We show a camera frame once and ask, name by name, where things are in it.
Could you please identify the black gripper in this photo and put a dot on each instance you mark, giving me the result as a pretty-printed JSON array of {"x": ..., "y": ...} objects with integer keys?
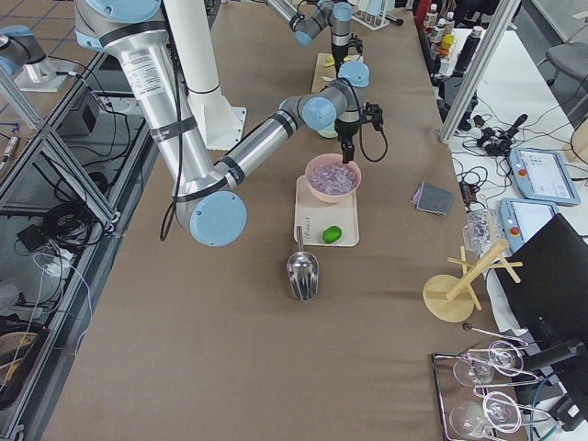
[
  {"x": 339, "y": 49},
  {"x": 345, "y": 131}
]

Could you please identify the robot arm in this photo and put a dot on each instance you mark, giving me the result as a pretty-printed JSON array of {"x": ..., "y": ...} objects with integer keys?
[
  {"x": 333, "y": 15},
  {"x": 165, "y": 51}
]

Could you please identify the mint green bowl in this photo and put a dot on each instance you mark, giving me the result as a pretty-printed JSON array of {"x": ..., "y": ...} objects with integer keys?
[{"x": 327, "y": 134}]

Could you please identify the pink bowl with ice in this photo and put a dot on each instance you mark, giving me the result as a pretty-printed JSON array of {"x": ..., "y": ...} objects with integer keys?
[{"x": 330, "y": 180}]

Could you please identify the metal ice scoop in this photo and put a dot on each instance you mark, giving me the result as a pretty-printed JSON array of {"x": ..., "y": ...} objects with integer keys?
[{"x": 303, "y": 271}]

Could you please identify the wooden cutting board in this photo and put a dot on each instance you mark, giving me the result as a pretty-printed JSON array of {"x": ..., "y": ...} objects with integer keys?
[{"x": 322, "y": 76}]

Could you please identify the cream plastic tray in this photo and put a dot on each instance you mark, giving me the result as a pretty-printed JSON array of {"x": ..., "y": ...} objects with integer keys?
[{"x": 315, "y": 216}]

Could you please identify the green lime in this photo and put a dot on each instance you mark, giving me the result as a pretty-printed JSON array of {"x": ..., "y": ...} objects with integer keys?
[{"x": 332, "y": 234}]

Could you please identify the grey folded cloth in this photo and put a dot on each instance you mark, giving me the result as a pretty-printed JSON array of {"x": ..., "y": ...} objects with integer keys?
[{"x": 433, "y": 199}]

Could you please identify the black water bottle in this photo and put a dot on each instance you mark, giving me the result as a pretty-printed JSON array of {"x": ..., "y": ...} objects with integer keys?
[{"x": 469, "y": 48}]

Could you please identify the wooden mug tree stand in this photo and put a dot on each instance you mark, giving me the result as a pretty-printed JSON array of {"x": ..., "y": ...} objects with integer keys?
[{"x": 453, "y": 299}]

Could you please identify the blue teach pendant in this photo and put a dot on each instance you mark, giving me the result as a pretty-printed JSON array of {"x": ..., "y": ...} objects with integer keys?
[
  {"x": 523, "y": 218},
  {"x": 542, "y": 175}
]

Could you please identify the black monitor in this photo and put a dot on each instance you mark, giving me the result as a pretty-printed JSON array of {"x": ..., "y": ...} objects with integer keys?
[{"x": 550, "y": 300}]

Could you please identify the wine glass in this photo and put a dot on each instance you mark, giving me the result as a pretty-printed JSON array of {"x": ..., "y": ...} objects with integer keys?
[
  {"x": 496, "y": 414},
  {"x": 479, "y": 366}
]

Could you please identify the white wire cup rack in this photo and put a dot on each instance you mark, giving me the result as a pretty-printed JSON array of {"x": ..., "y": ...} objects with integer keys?
[{"x": 376, "y": 14}]

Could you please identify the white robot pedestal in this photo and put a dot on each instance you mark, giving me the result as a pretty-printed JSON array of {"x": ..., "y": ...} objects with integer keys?
[{"x": 220, "y": 124}]

